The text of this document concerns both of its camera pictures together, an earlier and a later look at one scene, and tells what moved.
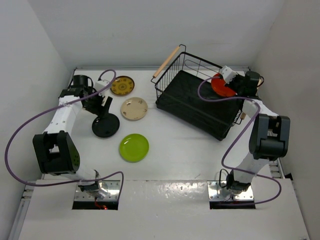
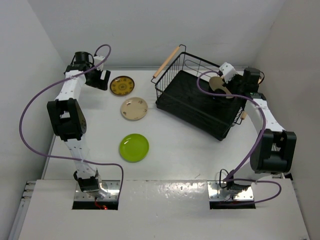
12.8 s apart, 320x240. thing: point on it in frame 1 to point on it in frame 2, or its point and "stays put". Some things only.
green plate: x=134 y=148 stays put
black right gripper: x=230 y=85 stays put
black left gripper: x=101 y=111 to x=99 y=83
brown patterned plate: x=123 y=85 stays put
